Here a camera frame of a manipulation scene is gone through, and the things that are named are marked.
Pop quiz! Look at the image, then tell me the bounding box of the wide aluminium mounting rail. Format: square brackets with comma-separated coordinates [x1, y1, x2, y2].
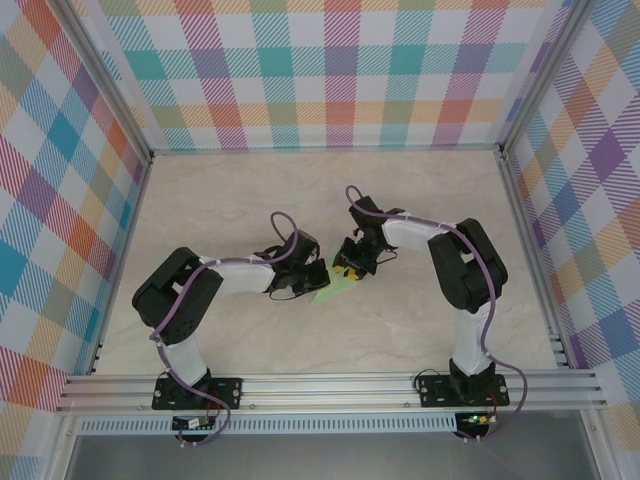
[53, 369, 609, 414]

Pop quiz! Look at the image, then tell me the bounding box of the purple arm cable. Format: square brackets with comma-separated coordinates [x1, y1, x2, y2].
[149, 212, 301, 448]
[345, 185, 530, 445]

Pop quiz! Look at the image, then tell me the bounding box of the thin aluminium wall rail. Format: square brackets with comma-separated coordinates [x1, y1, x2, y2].
[149, 144, 506, 157]

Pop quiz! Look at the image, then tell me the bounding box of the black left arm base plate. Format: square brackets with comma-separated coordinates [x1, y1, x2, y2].
[152, 375, 245, 412]

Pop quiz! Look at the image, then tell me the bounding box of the aluminium corner post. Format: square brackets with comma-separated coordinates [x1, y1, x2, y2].
[499, 0, 599, 156]
[49, 0, 154, 166]

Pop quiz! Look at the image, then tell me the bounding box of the small black circuit board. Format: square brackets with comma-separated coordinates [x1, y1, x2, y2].
[171, 417, 216, 432]

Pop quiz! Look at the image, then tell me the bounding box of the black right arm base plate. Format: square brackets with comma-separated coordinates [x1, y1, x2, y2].
[418, 374, 510, 409]

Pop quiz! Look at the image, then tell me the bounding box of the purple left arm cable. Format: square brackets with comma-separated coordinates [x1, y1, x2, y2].
[149, 212, 301, 448]

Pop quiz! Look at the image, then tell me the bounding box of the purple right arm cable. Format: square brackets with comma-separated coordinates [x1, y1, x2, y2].
[345, 185, 530, 445]

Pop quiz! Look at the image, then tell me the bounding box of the aluminium side rail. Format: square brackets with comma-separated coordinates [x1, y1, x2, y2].
[89, 154, 154, 376]
[497, 149, 574, 371]

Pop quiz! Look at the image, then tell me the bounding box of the grey metal sheet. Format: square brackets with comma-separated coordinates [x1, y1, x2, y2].
[64, 432, 601, 480]

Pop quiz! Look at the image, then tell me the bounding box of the slotted grey cable strip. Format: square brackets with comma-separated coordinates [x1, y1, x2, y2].
[78, 418, 459, 435]

